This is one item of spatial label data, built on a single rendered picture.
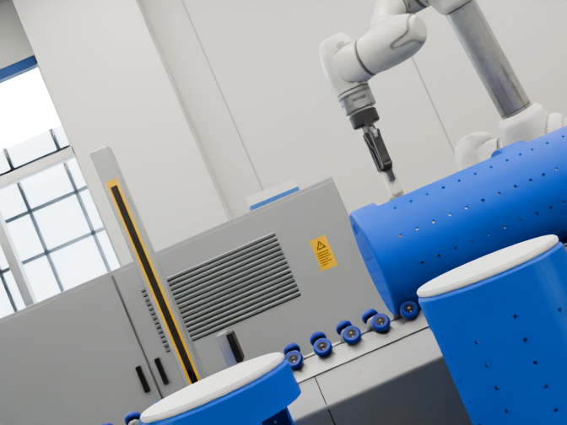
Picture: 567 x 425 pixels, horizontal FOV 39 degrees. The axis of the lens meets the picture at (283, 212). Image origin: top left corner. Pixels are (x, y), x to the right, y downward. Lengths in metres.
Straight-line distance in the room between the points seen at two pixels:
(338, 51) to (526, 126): 0.74
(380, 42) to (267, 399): 1.00
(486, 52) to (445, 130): 2.40
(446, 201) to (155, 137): 2.90
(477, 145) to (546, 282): 1.28
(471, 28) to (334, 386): 1.20
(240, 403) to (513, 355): 0.47
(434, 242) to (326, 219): 1.66
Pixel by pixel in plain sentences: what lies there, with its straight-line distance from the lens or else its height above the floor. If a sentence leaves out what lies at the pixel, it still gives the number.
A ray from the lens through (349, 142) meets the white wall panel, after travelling 4.84.
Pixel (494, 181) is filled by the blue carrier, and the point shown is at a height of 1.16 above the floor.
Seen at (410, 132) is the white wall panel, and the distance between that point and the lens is 4.88.
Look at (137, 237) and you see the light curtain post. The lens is 2.34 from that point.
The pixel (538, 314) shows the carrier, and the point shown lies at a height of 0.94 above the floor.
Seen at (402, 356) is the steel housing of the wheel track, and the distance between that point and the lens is 1.91.
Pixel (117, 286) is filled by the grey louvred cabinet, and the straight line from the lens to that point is 3.62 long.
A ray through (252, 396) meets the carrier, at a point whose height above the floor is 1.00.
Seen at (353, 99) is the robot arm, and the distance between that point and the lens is 2.07.
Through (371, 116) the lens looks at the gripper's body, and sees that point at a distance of 2.07.
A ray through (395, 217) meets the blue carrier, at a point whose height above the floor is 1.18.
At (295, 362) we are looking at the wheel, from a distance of 1.90.
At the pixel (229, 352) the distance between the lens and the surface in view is 1.97.
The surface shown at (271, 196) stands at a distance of 3.69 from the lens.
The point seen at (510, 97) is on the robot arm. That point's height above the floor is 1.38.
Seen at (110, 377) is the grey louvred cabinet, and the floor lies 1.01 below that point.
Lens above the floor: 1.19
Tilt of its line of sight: 3 degrees up
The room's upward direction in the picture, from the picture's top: 23 degrees counter-clockwise
